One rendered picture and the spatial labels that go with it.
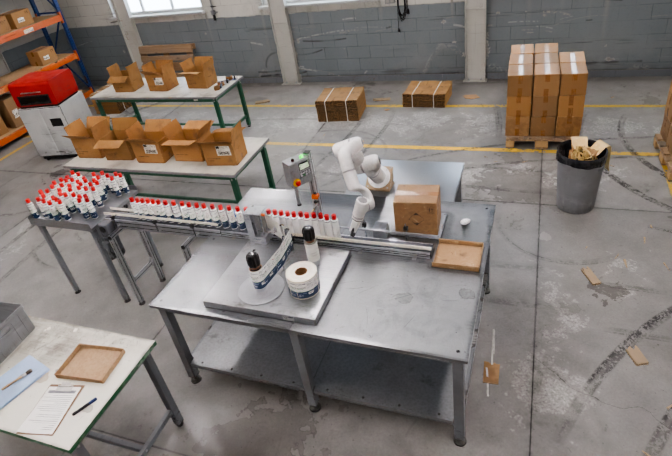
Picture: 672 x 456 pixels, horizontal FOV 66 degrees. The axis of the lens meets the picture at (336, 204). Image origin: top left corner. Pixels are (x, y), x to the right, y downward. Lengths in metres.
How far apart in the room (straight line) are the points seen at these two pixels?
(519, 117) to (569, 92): 0.59
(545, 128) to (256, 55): 5.38
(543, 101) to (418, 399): 3.94
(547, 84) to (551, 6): 2.27
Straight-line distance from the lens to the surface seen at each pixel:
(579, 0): 8.37
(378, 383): 3.63
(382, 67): 8.94
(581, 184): 5.26
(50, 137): 8.78
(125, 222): 4.71
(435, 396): 3.55
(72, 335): 3.88
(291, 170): 3.52
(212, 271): 3.81
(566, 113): 6.44
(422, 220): 3.64
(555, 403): 3.87
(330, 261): 3.53
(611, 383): 4.05
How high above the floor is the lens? 3.09
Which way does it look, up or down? 33 degrees down
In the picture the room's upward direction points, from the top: 10 degrees counter-clockwise
